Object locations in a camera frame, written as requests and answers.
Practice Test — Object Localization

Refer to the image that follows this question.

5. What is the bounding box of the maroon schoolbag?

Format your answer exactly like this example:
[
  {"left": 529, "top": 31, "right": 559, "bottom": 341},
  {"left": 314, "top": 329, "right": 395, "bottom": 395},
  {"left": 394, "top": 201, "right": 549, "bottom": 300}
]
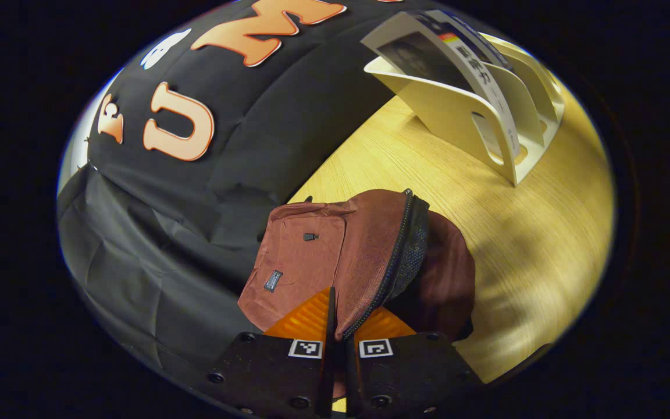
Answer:
[{"left": 237, "top": 188, "right": 476, "bottom": 343}]

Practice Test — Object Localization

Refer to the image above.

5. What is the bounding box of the white bookshelf rack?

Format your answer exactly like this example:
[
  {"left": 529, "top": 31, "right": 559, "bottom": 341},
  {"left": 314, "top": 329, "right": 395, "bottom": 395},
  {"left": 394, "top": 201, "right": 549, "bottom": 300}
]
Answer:
[{"left": 363, "top": 32, "right": 565, "bottom": 187}]

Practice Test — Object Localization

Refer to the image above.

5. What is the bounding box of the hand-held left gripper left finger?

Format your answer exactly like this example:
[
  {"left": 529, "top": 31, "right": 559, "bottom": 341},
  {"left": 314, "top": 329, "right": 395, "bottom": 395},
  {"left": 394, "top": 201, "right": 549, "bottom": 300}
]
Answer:
[{"left": 204, "top": 286, "right": 338, "bottom": 418}]

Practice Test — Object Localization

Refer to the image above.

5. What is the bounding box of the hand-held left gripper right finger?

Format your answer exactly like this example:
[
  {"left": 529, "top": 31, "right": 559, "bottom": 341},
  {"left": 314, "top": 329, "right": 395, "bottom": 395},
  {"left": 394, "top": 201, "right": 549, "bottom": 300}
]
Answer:
[{"left": 344, "top": 307, "right": 484, "bottom": 417}]

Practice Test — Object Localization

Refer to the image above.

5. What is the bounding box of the white-spine book grey photo cover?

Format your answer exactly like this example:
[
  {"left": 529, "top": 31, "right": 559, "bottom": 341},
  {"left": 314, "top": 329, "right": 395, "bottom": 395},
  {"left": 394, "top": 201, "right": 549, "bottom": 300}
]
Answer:
[{"left": 361, "top": 10, "right": 522, "bottom": 158}]

